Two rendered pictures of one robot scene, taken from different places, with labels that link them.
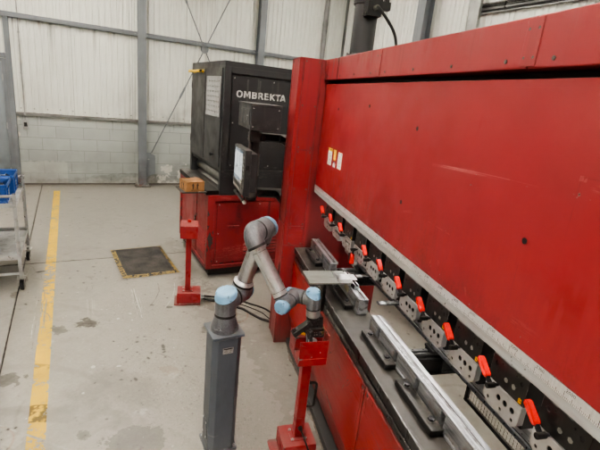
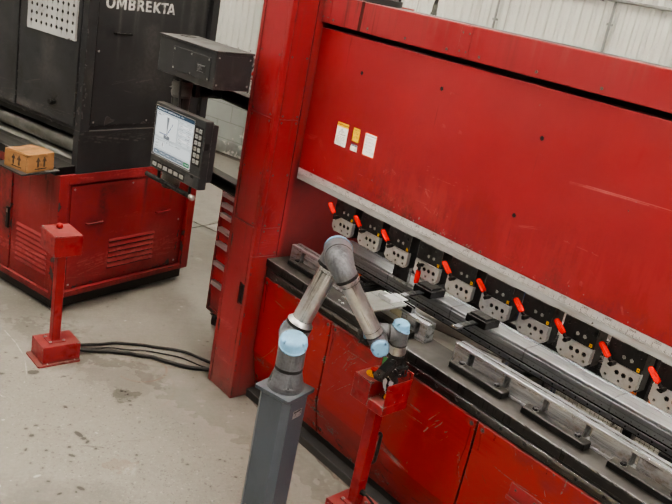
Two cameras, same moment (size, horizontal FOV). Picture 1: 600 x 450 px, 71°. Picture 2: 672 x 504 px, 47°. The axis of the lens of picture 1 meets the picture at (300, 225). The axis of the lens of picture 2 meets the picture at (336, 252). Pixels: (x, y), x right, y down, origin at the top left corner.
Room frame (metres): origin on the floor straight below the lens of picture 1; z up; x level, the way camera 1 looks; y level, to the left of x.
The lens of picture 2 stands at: (-0.48, 1.64, 2.37)
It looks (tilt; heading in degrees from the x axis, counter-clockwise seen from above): 19 degrees down; 331
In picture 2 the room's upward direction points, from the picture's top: 11 degrees clockwise
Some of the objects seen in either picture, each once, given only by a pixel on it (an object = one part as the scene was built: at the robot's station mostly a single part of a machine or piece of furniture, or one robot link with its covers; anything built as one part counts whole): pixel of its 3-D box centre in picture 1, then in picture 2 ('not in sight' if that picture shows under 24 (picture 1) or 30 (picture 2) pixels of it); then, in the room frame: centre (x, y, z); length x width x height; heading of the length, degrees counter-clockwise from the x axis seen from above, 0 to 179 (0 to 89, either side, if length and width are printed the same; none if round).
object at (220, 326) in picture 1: (224, 320); (287, 375); (2.05, 0.35, 0.82); 0.15 x 0.15 x 0.10
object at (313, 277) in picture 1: (327, 277); (374, 301); (2.38, -0.20, 1.00); 0.26 x 0.18 x 0.01; 105
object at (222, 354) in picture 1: (220, 387); (270, 464); (2.05, 0.35, 0.39); 0.18 x 0.18 x 0.77; 29
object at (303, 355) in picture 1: (308, 341); (381, 384); (2.05, -0.12, 0.75); 0.20 x 0.16 x 0.18; 17
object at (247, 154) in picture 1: (245, 169); (185, 144); (3.44, 0.49, 1.42); 0.45 x 0.12 x 0.36; 20
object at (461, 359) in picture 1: (474, 350); (628, 363); (1.29, -0.64, 1.25); 0.15 x 0.09 x 0.17; 15
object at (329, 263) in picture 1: (323, 255); (323, 268); (2.95, -0.20, 0.92); 0.50 x 0.06 x 0.10; 15
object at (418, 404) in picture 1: (417, 405); (554, 426); (1.44, -0.54, 0.89); 0.30 x 0.05 x 0.03; 15
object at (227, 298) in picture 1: (226, 300); (292, 349); (2.06, 0.35, 0.94); 0.13 x 0.12 x 0.14; 157
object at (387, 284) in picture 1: (397, 278); (501, 297); (1.87, -0.49, 1.25); 0.15 x 0.09 x 0.17; 15
